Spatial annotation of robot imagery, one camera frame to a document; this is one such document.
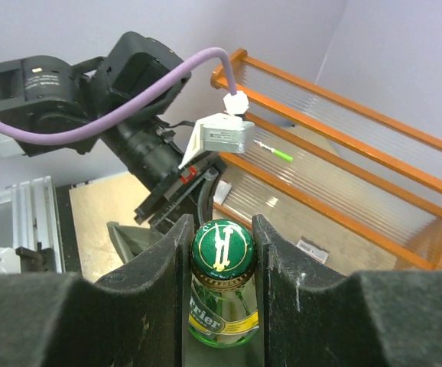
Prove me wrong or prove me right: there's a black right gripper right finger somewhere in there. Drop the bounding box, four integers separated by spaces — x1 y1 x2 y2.
252 215 442 366

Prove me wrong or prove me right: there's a small white label packet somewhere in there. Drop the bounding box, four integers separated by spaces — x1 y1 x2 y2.
296 237 329 265

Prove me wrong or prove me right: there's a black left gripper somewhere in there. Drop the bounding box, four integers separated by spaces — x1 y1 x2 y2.
135 152 227 233

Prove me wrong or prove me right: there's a green marker on rack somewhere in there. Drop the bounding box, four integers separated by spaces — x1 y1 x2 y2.
253 139 293 162

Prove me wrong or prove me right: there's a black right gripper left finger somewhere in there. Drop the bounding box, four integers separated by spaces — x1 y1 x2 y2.
0 214 194 366

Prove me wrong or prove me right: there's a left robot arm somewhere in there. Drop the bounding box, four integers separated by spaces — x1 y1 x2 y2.
0 31 226 234

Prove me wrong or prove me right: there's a green canvas tote bag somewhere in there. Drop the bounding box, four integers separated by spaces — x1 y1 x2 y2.
106 222 177 270

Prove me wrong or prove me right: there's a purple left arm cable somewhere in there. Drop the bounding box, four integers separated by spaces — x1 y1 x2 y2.
0 47 239 146

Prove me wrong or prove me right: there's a green Perrier glass bottle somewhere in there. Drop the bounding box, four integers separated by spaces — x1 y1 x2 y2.
189 219 258 349

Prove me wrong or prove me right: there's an aluminium frame rail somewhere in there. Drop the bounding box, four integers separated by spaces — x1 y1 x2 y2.
0 176 64 274

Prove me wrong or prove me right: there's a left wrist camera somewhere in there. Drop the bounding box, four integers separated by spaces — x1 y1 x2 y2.
178 91 255 169

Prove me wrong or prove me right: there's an orange wooden shoe rack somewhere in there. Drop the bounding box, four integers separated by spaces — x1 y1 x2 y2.
216 49 442 274

